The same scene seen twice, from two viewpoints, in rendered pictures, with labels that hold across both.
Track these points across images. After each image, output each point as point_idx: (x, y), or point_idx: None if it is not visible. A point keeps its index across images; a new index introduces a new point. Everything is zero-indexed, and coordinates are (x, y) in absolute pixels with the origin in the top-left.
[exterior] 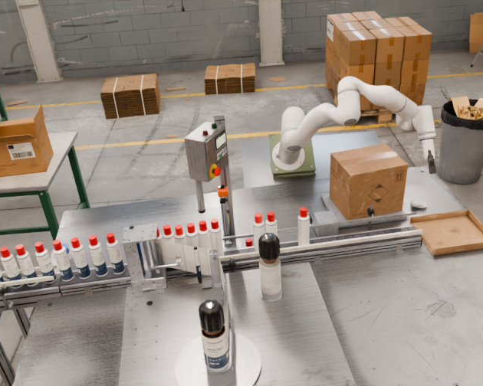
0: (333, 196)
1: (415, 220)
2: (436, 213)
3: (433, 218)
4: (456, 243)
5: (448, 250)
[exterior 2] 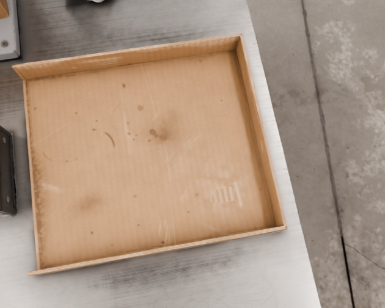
0: None
1: (37, 73)
2: (116, 51)
3: (110, 65)
4: (145, 209)
5: (93, 264)
